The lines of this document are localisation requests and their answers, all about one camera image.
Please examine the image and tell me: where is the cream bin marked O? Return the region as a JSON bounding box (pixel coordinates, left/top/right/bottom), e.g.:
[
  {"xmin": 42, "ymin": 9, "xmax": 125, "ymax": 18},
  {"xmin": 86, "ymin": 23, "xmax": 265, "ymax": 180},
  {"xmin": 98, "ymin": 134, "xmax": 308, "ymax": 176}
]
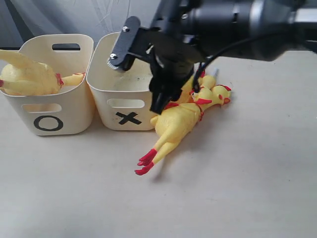
[{"xmin": 2, "ymin": 34, "xmax": 95, "ymax": 136}]

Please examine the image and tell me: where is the cream bin marked X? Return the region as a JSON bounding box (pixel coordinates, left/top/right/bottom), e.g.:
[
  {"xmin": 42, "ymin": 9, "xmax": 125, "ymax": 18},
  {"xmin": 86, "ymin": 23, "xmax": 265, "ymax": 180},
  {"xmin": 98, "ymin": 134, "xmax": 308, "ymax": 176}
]
[{"xmin": 86, "ymin": 33, "xmax": 155, "ymax": 131}]

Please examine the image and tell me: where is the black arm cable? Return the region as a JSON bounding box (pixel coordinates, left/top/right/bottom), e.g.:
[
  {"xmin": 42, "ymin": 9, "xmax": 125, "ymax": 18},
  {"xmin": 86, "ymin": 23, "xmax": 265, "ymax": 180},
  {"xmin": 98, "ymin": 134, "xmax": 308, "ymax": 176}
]
[{"xmin": 193, "ymin": 32, "xmax": 298, "ymax": 94}]

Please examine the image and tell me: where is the severed yellow chicken head neck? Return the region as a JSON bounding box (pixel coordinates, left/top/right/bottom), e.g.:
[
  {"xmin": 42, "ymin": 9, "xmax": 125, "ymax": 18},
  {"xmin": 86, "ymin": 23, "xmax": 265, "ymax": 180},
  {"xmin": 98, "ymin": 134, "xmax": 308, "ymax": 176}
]
[{"xmin": 198, "ymin": 68, "xmax": 231, "ymax": 106}]

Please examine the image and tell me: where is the headless yellow chicken body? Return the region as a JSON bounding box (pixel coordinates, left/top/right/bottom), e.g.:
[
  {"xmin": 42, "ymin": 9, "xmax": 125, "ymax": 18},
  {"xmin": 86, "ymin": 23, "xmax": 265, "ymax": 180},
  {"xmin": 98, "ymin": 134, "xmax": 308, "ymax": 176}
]
[{"xmin": 170, "ymin": 69, "xmax": 206, "ymax": 107}]

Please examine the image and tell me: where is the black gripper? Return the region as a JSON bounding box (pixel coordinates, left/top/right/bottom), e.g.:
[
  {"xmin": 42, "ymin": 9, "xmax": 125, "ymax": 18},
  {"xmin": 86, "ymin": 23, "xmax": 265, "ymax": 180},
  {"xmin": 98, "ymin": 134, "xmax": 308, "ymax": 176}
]
[{"xmin": 107, "ymin": 14, "xmax": 204, "ymax": 115}]

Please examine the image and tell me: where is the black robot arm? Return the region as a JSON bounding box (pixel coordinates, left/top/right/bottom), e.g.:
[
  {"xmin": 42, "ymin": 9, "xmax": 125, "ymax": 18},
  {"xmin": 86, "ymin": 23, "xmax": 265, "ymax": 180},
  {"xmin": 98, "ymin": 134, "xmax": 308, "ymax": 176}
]
[{"xmin": 107, "ymin": 0, "xmax": 317, "ymax": 114}]

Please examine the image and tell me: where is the whole yellow rubber chicken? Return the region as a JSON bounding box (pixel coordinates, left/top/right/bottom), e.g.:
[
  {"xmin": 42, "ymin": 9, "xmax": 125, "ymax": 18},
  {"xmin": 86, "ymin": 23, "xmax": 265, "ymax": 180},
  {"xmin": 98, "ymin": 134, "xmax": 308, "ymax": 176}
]
[
  {"xmin": 135, "ymin": 87, "xmax": 213, "ymax": 176},
  {"xmin": 0, "ymin": 50, "xmax": 85, "ymax": 96}
]

